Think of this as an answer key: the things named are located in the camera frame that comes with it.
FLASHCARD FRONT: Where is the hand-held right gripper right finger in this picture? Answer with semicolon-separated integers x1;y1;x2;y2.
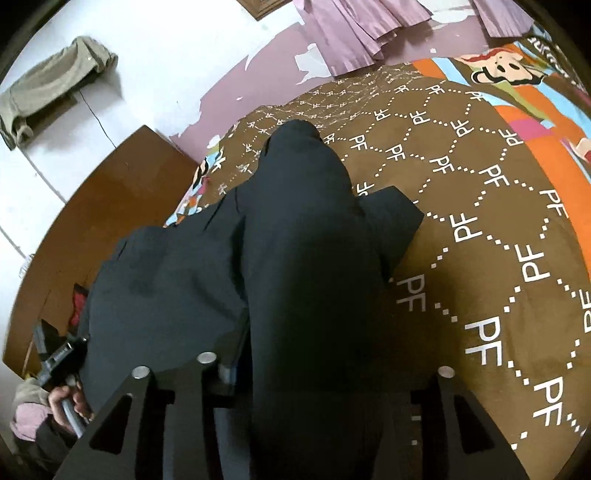
382;366;533;480

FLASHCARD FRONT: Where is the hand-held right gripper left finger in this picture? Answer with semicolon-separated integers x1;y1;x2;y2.
54;352;242;480

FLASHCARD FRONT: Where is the black jacket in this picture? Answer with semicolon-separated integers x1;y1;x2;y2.
78;119;426;480

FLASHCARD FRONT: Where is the person's left forearm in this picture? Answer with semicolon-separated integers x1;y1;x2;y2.
14;415;80;474

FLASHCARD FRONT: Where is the person's left hand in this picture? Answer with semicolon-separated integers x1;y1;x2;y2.
47;384;94;429

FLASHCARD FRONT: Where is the red black cloth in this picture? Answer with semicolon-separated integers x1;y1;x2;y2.
68;283;92;334

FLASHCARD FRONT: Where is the pink cloth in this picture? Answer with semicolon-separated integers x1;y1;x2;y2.
10;380;52;440

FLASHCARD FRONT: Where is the wooden headboard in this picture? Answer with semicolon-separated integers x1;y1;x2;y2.
4;124;200;386

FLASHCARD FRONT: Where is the brown printed bed sheet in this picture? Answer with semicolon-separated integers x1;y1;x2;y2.
163;27;591;480

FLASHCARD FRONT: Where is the khaki hanging garment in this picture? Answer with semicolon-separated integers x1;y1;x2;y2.
0;35;119;151

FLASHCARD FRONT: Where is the pink curtain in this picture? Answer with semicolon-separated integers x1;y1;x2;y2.
470;0;546;38
293;0;435;78

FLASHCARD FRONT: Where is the wooden framed window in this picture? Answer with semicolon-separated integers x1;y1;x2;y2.
239;0;301;21

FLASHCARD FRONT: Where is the thin wall cable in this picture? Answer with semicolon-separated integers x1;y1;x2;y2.
78;89;120;149

